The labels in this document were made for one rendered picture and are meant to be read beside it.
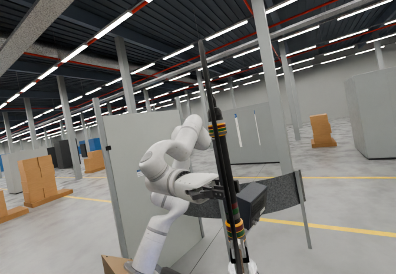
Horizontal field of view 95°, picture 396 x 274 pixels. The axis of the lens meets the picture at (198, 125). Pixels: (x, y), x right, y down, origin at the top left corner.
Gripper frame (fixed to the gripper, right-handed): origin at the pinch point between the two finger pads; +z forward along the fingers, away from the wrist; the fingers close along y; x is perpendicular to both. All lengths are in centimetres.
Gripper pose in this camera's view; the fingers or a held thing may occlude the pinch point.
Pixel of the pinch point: (227, 189)
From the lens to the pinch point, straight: 47.1
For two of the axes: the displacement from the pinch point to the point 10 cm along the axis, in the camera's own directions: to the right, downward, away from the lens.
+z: 7.2, -1.3, -6.8
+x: -1.8, -9.8, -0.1
